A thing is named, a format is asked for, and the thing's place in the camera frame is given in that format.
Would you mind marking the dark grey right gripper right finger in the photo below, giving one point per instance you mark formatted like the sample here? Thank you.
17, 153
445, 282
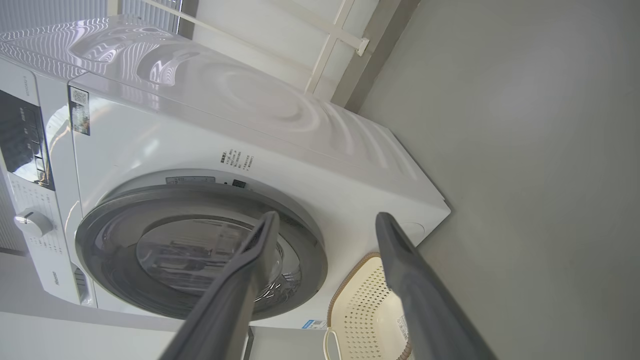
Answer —
420, 300

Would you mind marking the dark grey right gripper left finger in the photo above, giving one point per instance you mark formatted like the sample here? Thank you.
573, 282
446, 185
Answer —
225, 300

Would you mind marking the washer door glass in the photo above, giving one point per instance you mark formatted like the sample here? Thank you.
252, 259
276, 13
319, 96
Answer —
100, 235

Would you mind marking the cream perforated laundry basket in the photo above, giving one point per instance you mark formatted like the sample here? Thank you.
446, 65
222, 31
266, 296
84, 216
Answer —
360, 310

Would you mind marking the white front-load washing machine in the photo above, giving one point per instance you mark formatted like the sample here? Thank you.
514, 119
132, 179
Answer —
200, 135

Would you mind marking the white washing machine dial knob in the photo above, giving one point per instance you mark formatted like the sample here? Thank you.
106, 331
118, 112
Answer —
32, 223

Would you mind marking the black appliance display panel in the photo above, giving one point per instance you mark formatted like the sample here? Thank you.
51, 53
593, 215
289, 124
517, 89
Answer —
22, 135

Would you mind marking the round white filter cover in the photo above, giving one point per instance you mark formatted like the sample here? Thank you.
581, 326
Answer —
416, 232

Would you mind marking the blue white energy label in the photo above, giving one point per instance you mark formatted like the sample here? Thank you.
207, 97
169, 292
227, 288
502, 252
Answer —
314, 324

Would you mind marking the grey instruction label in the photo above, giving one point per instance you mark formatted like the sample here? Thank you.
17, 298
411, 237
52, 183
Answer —
190, 180

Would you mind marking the QR code sticker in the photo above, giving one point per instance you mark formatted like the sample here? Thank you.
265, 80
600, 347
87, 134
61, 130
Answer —
79, 110

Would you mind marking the grey vertical blinds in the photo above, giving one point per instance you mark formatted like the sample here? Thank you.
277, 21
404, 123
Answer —
50, 12

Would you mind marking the white metal rack frame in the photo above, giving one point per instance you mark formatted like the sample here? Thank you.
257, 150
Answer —
332, 35

